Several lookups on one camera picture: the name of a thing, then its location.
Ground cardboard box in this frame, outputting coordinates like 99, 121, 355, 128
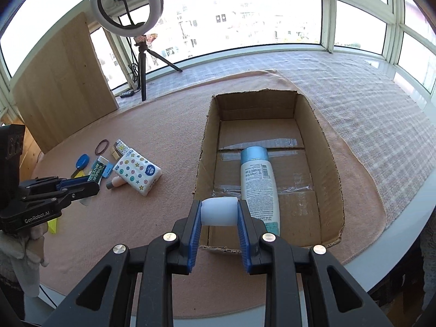
193, 89, 344, 256

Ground checked grey cloth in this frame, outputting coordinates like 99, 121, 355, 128
116, 51, 436, 212

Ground wooden slat panel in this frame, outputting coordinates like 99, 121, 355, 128
0, 113, 42, 179

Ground pink blanket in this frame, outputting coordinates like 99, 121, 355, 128
32, 69, 387, 319

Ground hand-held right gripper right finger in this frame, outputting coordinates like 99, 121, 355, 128
236, 199, 395, 327

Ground small white bottle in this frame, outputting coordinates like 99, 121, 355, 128
200, 197, 239, 227

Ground small pink bottle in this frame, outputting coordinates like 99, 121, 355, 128
105, 175, 127, 189

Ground printed tissue pack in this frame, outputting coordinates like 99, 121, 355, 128
112, 149, 162, 197

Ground white lotion bottle blue cap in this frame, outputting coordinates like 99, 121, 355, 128
240, 146, 281, 236

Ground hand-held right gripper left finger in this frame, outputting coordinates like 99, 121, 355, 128
43, 199, 203, 327

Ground green packet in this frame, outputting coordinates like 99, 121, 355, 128
87, 157, 109, 186

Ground white ring light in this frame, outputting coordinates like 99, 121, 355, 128
89, 0, 163, 38

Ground white window frame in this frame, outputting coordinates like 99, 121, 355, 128
0, 0, 436, 110

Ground patterned white lighter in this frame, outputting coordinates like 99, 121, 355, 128
114, 139, 134, 159

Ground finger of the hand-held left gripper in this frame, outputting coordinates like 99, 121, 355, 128
23, 181, 100, 212
19, 176, 88, 195

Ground person's left hand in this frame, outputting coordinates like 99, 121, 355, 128
0, 225, 49, 297

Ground black cable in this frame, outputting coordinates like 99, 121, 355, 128
127, 36, 141, 93

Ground light wooden board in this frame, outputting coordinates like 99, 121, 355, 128
12, 11, 120, 154

